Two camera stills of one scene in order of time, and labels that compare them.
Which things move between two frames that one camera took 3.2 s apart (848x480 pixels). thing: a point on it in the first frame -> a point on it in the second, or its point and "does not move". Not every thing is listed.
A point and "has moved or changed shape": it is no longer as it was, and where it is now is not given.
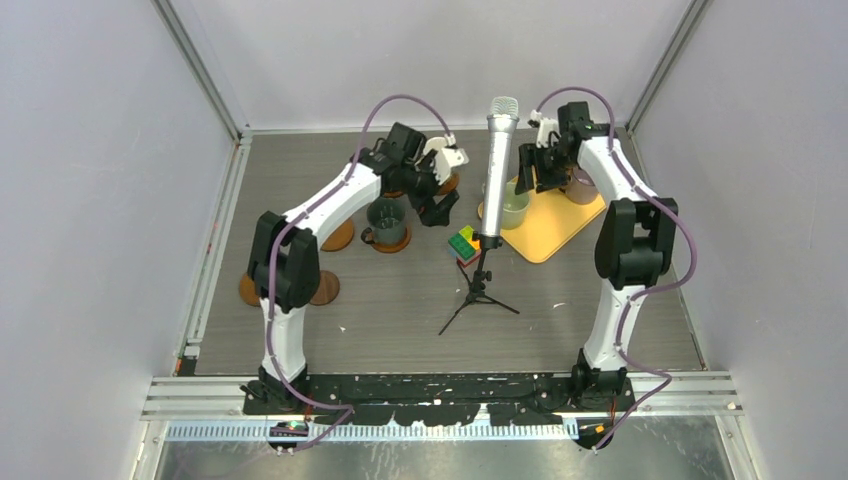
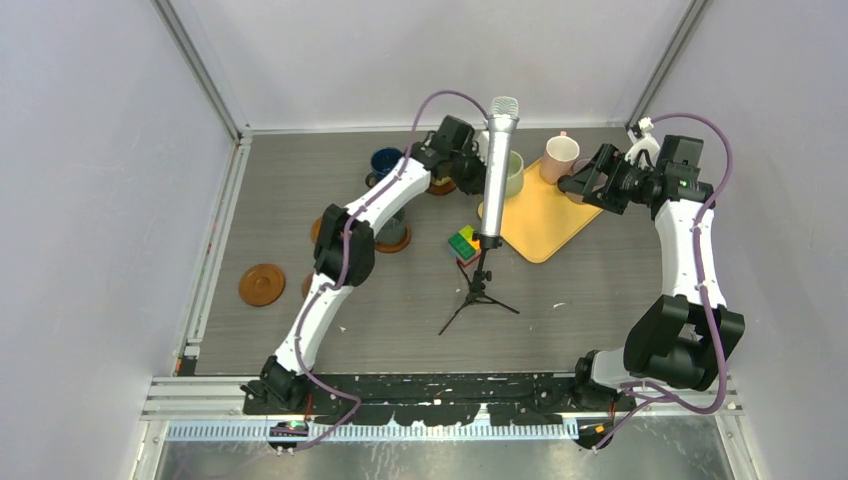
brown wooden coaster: [451, 184] does not move
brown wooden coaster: [395, 248] does not move
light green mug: [516, 207] has moved or changed shape
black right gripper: [530, 155] -> [612, 163]
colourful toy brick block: [463, 247] does not move
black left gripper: [434, 215] -> [476, 185]
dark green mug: [387, 219] does not move
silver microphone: [503, 121] does not move
